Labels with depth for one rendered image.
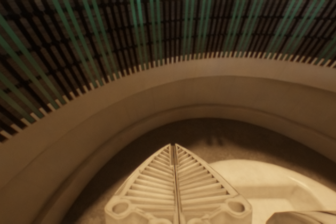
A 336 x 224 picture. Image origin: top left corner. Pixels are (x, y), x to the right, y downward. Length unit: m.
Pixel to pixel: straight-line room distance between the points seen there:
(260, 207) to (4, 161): 0.69
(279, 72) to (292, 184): 0.54
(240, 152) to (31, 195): 1.04
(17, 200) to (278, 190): 0.85
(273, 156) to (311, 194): 0.57
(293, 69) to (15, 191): 1.24
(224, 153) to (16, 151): 0.92
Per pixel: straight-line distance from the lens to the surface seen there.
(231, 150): 0.98
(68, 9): 0.48
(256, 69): 0.85
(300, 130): 1.20
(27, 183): 0.75
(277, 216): 0.23
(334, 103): 1.12
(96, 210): 0.87
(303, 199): 0.55
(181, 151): 0.17
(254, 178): 0.48
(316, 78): 0.94
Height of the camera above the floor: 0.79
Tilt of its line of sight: 45 degrees down
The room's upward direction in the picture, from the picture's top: 2 degrees counter-clockwise
